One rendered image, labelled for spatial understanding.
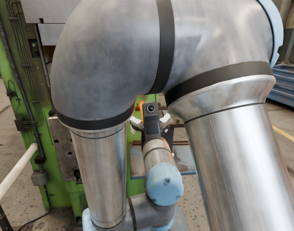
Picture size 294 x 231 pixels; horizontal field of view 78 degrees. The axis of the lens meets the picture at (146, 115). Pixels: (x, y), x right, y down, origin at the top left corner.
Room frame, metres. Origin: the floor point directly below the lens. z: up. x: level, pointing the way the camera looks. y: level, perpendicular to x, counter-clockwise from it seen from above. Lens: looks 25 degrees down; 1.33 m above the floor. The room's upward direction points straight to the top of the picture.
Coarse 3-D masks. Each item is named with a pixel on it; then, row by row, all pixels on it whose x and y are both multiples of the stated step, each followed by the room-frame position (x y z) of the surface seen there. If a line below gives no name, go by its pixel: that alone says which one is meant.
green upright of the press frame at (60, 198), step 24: (0, 0) 1.05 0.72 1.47; (24, 24) 1.06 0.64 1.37; (0, 48) 1.04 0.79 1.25; (24, 48) 1.06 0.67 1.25; (48, 48) 1.17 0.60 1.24; (0, 72) 1.04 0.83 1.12; (48, 72) 1.09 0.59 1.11; (48, 96) 1.07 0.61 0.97; (24, 120) 1.04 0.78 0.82; (24, 144) 1.04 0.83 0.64; (48, 144) 1.05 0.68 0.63; (48, 168) 1.05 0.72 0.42; (48, 192) 1.04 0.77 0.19
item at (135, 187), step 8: (144, 96) 1.15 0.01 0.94; (152, 96) 1.16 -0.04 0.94; (136, 104) 1.13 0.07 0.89; (136, 112) 1.13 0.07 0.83; (128, 128) 1.13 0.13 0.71; (128, 136) 1.13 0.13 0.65; (136, 136) 1.13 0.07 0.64; (128, 144) 1.13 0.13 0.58; (128, 152) 1.13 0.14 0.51; (128, 160) 1.12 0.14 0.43; (128, 168) 1.12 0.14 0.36; (128, 176) 1.12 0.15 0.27; (128, 184) 1.12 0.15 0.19; (136, 184) 1.13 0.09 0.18; (144, 184) 1.15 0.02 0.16; (128, 192) 1.12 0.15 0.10; (136, 192) 1.13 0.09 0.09; (144, 192) 1.14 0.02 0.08
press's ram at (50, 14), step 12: (24, 0) 0.93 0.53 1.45; (36, 0) 0.94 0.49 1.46; (48, 0) 0.94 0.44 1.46; (60, 0) 0.95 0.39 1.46; (72, 0) 0.96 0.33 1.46; (24, 12) 0.93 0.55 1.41; (36, 12) 0.94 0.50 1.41; (48, 12) 0.94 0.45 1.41; (60, 12) 0.95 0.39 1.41; (36, 24) 1.04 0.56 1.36
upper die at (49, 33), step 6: (42, 24) 0.94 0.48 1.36; (48, 24) 0.94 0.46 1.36; (54, 24) 0.95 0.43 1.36; (60, 24) 0.95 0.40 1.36; (42, 30) 0.94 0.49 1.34; (48, 30) 0.94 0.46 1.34; (54, 30) 0.94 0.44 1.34; (60, 30) 0.95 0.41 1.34; (42, 36) 0.94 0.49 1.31; (48, 36) 0.94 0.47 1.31; (54, 36) 0.94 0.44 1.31; (42, 42) 0.94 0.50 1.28; (48, 42) 0.94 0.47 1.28; (54, 42) 0.94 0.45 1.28
